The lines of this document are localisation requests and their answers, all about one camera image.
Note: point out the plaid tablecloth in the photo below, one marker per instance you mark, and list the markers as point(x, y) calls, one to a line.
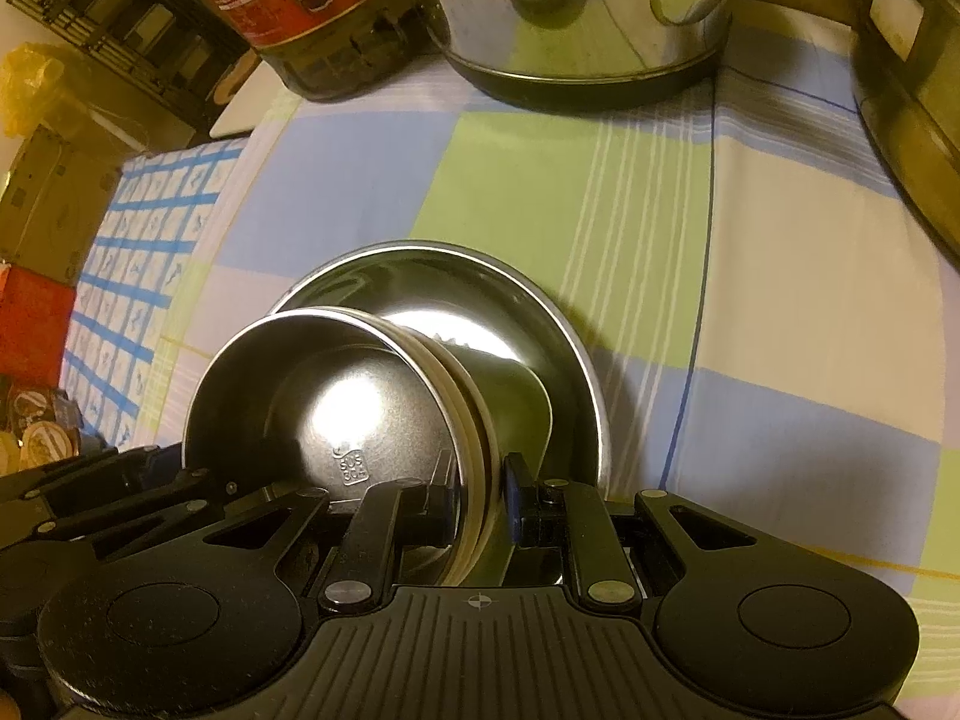
point(750, 315)

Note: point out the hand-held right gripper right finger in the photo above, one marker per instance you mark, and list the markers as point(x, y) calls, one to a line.
point(514, 499)

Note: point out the stainless steel steamer pot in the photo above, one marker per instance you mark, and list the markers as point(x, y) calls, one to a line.
point(915, 90)

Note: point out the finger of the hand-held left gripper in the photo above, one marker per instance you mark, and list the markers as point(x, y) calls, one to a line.
point(90, 476)
point(150, 510)

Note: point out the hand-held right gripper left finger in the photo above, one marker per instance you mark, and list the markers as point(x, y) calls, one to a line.
point(439, 514)

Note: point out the blue white checked cloth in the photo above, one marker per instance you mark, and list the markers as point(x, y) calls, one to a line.
point(135, 277)

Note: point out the cooking oil bottle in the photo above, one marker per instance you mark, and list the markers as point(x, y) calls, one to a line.
point(300, 7)

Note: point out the cream plastic bowl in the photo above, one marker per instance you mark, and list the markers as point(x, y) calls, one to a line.
point(510, 405)

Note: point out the cardboard box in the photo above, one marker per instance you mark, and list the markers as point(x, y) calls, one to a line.
point(52, 202)

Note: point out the yellow plastic bag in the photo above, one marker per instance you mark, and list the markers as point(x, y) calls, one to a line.
point(30, 86)

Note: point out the red box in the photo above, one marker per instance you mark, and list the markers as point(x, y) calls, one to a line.
point(34, 322)

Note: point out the stainless steel bowl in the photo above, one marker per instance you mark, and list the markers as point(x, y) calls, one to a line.
point(315, 405)

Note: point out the large stainless steel plate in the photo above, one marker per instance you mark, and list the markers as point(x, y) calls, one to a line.
point(465, 285)

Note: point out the brown patterned packet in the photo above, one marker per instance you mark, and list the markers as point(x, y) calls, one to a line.
point(37, 427)

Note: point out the stainless steel kettle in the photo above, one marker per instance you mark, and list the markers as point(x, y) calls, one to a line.
point(570, 15)

